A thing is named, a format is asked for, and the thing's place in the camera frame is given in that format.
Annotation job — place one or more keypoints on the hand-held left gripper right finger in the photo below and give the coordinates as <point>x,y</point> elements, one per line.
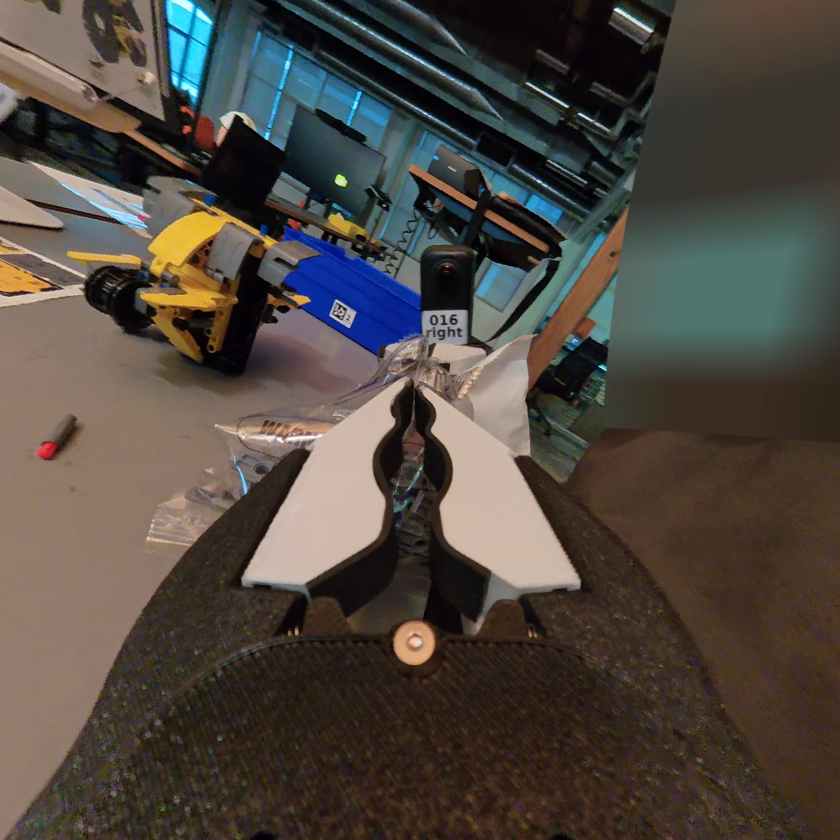
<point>505,518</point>

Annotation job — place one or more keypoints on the clear bag of grey parts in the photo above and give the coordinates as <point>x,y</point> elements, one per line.
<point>499,394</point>

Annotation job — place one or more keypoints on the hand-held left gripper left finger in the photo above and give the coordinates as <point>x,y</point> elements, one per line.
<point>321,518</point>

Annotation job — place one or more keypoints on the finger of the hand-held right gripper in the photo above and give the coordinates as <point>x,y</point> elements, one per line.
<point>474,352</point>
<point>443,351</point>

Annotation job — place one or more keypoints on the white book stand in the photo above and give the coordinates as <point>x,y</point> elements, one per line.
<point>46,72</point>

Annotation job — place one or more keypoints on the yellow toy vehicle model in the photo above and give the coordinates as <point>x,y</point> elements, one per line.
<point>197,249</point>

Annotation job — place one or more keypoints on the blue plastic bin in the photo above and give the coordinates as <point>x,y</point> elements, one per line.
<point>367,295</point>

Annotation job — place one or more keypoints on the red-tipped black pin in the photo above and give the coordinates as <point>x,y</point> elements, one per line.
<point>58,436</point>

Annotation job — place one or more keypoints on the black computer monitor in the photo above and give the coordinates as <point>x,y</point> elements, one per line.
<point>334,164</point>

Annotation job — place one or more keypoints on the open instruction booklet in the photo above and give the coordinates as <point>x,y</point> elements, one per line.
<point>85,39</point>

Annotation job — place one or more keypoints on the wooden-top standing desk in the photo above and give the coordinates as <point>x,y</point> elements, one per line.
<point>499,210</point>

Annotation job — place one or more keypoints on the yellow sticker sheet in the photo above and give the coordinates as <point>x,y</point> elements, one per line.
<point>26,275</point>

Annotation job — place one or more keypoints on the large dark panel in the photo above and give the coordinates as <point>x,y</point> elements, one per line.
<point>243,167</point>

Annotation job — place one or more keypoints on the white printed paper sheet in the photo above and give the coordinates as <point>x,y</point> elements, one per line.
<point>98,197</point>

